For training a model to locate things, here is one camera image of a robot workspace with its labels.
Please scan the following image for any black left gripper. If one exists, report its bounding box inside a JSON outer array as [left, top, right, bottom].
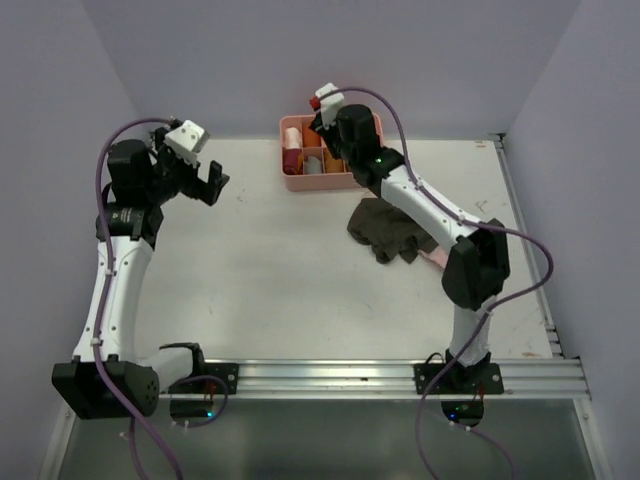
[[144, 128, 228, 205]]

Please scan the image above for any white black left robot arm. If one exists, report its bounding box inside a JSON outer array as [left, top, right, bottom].
[[52, 120, 229, 420]]

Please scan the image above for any orange rolled underwear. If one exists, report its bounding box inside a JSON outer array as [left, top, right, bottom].
[[302, 126, 322, 148]]

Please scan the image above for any mustard brown rolled underwear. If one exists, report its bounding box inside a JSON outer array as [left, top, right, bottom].
[[323, 150, 344, 174]]

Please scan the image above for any grey rolled underwear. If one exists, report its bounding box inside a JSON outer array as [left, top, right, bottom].
[[303, 156, 323, 175]]

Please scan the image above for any white pink rolled underwear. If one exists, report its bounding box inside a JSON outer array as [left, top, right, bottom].
[[283, 127, 303, 150]]

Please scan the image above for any maroon rolled underwear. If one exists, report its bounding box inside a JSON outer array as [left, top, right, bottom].
[[282, 149, 304, 175]]

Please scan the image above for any olive green underwear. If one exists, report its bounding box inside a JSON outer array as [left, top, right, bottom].
[[347, 197, 439, 264]]

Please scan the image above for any light pink underwear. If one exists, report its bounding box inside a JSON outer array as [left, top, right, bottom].
[[419, 246, 448, 271]]

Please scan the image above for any pink divided storage box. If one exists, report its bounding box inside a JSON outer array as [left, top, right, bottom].
[[279, 115, 359, 192]]

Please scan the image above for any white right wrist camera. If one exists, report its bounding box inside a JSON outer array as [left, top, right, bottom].
[[310, 82, 345, 128]]

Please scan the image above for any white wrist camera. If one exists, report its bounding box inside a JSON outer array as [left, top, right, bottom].
[[310, 82, 345, 128], [164, 120, 210, 156]]

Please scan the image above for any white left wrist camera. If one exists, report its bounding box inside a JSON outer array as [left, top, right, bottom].
[[164, 120, 210, 156]]

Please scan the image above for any aluminium frame rail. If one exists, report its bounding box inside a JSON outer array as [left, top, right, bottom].
[[63, 357, 594, 400]]

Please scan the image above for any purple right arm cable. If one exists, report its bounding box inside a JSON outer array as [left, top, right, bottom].
[[329, 85, 555, 480]]

